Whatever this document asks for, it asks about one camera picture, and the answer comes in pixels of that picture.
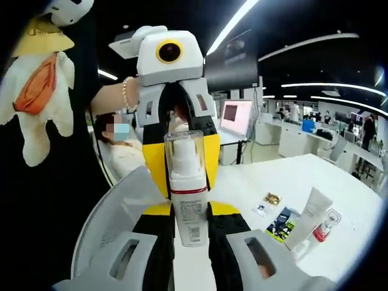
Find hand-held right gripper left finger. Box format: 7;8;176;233
53;202;176;291

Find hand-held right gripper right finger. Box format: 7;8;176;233
207;199;334;291

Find clear sample sachet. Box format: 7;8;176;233
252;203;270;216

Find green black mask packet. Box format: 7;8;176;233
265;207;297;244

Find gold foil packet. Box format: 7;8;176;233
262;191;284;207

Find white skincare tube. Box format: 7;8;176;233
284;186;333;247

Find white skincare bottle red collar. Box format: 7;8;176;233
312;208;343;244

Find person's left hand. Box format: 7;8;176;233
173;101;190;124

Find standing desk black legs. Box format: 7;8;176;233
218;133;252;166

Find computer monitor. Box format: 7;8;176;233
219;99;254;137

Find large dark hanging display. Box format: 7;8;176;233
204;28;260;92

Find long ceiling light strip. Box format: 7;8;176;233
206;0;261;56

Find row of white office desks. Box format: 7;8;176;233
256;116;334;158

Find white plush toy orange scarf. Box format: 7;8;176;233
0;0;95;168

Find white office desk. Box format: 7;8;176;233
342;139;386;186

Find pearl bracelet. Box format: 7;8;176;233
121;76;139;112

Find black cable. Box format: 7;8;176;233
89;105;115;186

